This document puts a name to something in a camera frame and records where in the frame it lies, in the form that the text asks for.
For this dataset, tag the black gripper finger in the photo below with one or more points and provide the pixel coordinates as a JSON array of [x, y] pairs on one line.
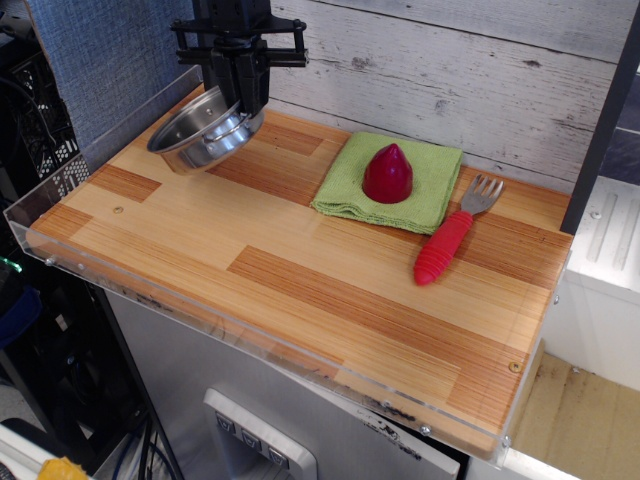
[[225, 73], [254, 80]]

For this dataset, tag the red plastic strawberry toy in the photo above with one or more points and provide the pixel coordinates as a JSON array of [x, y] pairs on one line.
[[388, 177]]

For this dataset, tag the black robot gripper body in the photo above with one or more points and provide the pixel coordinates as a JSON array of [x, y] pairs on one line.
[[233, 28]]

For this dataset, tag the dark grey left post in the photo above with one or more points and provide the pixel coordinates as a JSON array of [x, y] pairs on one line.
[[201, 12]]

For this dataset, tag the green folded towel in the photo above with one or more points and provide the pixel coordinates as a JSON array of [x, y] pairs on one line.
[[435, 171]]

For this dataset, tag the blue fabric panel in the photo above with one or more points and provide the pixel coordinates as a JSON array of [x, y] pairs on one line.
[[114, 63]]

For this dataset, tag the clear acrylic table guard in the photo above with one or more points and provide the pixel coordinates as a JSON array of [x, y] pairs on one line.
[[263, 329]]

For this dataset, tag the silver toy fridge cabinet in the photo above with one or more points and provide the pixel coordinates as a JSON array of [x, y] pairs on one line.
[[229, 414]]

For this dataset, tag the yellow object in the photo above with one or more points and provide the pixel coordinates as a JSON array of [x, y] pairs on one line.
[[61, 469]]

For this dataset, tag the black plastic crate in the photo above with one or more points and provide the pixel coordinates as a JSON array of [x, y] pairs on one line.
[[44, 124]]

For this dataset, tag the stainless steel pot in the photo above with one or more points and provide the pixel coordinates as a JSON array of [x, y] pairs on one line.
[[204, 133]]

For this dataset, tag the dark grey right post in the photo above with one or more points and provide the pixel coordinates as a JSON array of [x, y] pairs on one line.
[[613, 106]]

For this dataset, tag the dark grey post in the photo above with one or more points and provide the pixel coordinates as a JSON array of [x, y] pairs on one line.
[[613, 106], [201, 12]]

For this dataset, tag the white plastic block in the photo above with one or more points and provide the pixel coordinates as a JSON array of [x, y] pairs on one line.
[[593, 320]]

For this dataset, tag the fork with red handle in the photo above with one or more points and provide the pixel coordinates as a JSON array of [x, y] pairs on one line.
[[438, 252]]

